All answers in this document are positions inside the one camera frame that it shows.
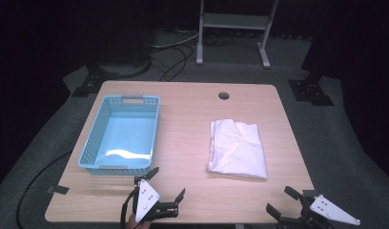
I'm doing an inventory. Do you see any person's left hand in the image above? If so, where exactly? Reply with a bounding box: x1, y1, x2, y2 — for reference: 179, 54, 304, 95
127, 213, 153, 229

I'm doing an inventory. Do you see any bundle of floor cables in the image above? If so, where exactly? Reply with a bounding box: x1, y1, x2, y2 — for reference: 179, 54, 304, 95
149, 31, 198, 82

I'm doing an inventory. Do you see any black stand base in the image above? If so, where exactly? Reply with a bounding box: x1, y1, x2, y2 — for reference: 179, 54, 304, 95
287, 70, 336, 107
72, 62, 121, 98

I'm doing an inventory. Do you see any white metal stand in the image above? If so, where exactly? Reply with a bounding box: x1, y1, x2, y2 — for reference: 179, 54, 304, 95
195, 0, 279, 70

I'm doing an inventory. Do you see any left hand-held gripper black cable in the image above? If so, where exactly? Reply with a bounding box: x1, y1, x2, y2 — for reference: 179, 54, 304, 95
119, 189, 139, 229

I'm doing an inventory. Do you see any white cloth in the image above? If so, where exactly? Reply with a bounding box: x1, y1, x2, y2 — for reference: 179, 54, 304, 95
206, 118, 269, 180

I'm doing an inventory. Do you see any blue plastic basket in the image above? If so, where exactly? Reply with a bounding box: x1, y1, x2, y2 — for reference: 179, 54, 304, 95
77, 94, 161, 177

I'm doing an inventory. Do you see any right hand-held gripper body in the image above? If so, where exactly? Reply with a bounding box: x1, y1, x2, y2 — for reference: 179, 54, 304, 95
278, 194, 361, 229

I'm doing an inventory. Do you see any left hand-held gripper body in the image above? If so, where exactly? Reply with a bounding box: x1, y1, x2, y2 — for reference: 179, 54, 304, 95
132, 176, 180, 224

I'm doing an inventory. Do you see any long black floor cable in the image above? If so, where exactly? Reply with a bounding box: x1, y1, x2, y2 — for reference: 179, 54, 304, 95
15, 150, 73, 229

